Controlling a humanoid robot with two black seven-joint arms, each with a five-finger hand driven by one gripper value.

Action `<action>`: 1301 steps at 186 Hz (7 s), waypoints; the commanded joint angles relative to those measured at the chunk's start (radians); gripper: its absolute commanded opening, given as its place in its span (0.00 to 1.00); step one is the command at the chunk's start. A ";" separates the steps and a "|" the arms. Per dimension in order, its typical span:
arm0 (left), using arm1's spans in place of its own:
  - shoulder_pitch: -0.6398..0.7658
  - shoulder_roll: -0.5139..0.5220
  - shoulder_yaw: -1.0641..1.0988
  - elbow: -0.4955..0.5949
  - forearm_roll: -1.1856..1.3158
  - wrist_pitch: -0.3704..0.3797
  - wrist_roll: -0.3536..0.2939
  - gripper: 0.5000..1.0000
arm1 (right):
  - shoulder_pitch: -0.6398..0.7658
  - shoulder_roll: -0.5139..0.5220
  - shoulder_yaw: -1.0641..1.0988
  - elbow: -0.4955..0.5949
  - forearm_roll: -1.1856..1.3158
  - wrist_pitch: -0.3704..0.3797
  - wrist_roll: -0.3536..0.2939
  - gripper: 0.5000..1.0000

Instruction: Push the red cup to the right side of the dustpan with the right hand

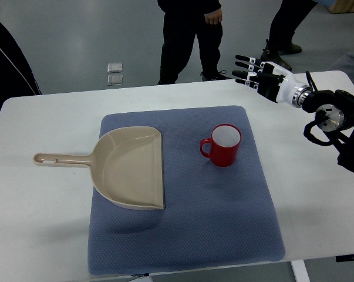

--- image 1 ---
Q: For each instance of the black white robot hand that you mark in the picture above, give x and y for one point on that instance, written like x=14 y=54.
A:
x=270 y=80

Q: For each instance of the red cup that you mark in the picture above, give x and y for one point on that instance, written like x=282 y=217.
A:
x=222 y=145

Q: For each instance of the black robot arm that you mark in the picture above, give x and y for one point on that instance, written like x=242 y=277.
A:
x=333 y=124

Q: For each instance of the beige plastic dustpan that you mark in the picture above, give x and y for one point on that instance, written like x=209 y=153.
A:
x=126 y=167

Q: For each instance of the person with brown boots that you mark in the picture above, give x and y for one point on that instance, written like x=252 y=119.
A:
x=284 y=24

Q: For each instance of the cardboard box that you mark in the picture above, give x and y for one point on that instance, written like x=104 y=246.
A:
x=340 y=6

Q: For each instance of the person in black trousers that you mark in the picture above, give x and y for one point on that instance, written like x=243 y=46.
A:
x=184 y=22

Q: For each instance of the blue textured mat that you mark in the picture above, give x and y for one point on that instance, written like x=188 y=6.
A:
x=214 y=216

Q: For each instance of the lower metal floor plate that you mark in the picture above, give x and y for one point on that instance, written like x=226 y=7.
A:
x=113 y=80

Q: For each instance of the metal floor plate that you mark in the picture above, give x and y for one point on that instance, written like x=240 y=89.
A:
x=115 y=67
x=113 y=80

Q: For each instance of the upper metal floor plate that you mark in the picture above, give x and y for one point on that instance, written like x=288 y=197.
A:
x=115 y=67

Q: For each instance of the white table leg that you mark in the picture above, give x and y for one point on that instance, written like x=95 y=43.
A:
x=300 y=271

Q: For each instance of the black object at left edge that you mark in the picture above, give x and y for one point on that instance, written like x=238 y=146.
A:
x=16 y=76

